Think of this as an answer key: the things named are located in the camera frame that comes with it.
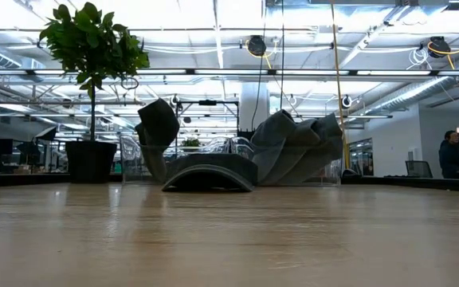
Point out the clear plastic bin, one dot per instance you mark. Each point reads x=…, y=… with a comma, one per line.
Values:
x=335, y=175
x=130, y=159

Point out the person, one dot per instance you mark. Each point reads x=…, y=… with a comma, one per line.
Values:
x=450, y=157

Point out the silver ventilation duct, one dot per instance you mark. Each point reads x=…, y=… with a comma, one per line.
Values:
x=413, y=93

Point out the grey mesh chair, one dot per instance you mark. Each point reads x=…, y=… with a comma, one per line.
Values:
x=418, y=168

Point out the green plant in black pot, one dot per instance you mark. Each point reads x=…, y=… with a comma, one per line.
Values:
x=92, y=40

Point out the small green plant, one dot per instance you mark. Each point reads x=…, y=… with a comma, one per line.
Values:
x=191, y=142

